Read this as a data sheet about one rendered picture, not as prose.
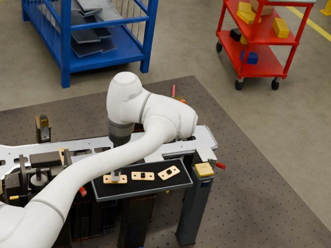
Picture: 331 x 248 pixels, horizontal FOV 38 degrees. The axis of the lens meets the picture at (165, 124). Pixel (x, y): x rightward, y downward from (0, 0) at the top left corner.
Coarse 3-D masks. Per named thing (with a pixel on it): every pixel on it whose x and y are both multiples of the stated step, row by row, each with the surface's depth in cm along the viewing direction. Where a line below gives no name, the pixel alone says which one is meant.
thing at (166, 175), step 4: (168, 168) 186; (172, 168) 186; (176, 168) 187; (160, 172) 184; (164, 172) 184; (168, 172) 183; (172, 172) 185; (176, 172) 185; (160, 176) 182; (164, 176) 182; (168, 176) 183
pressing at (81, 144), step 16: (208, 128) 233; (32, 144) 209; (48, 144) 210; (64, 144) 211; (80, 144) 212; (96, 144) 214; (112, 144) 215; (176, 144) 221; (192, 144) 223; (208, 144) 224; (0, 160) 199; (0, 176) 192
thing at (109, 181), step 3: (105, 177) 174; (108, 177) 174; (120, 177) 175; (123, 177) 175; (126, 177) 175; (105, 180) 172; (108, 180) 173; (120, 180) 174; (123, 180) 174; (126, 180) 174; (105, 183) 172; (108, 183) 172; (111, 183) 172; (114, 183) 172; (117, 183) 173; (120, 183) 173; (123, 183) 173
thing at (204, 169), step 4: (196, 164) 190; (200, 164) 190; (204, 164) 191; (208, 164) 191; (196, 168) 189; (200, 168) 189; (204, 168) 189; (208, 168) 189; (200, 172) 187; (204, 172) 188; (208, 172) 188; (212, 172) 188; (200, 176) 187
